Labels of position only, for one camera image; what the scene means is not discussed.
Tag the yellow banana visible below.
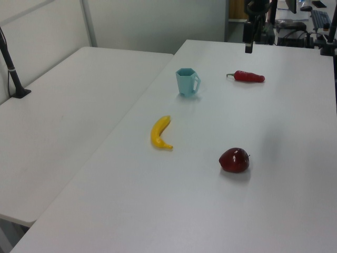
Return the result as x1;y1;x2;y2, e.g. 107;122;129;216
150;115;174;151

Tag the thin black upright pole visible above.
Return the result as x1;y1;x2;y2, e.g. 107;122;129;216
267;0;279;28

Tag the thin black cable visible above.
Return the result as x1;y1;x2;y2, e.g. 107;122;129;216
0;26;14;98

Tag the black pole with base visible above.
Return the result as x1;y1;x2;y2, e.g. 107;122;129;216
0;26;32;99

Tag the wooden brown panel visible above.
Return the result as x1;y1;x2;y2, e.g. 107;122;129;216
229;0;250;22

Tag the white partition frame post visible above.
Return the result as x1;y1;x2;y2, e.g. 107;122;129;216
80;0;98;48

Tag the dark red apple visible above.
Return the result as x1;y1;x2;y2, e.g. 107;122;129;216
219;147;251;173

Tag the black bag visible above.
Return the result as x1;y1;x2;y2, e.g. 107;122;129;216
274;20;308;30

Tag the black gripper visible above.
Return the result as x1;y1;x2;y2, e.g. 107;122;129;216
243;0;271;54

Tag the red chili pepper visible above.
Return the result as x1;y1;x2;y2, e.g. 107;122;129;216
226;70;266;83

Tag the dark computer keyboard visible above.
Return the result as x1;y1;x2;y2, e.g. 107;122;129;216
310;9;333;28

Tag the light blue hexagonal mug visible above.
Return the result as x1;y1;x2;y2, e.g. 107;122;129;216
175;68;203;98

